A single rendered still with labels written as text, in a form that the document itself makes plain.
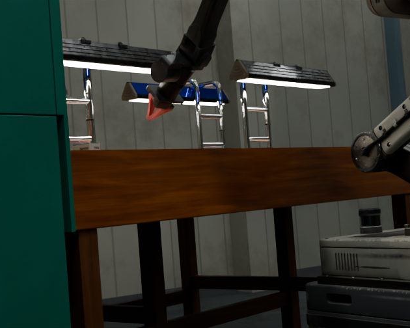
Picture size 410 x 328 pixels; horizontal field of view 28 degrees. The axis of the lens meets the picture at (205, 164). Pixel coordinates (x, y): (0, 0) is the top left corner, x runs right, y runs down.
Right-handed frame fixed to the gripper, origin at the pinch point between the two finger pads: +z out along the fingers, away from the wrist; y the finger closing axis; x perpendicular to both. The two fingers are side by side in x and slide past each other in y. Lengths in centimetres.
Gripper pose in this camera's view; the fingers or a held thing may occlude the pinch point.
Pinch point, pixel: (149, 117)
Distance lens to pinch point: 227.8
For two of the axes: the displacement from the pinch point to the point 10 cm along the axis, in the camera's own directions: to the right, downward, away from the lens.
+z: -5.4, 6.9, 4.8
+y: -6.5, 0.3, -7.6
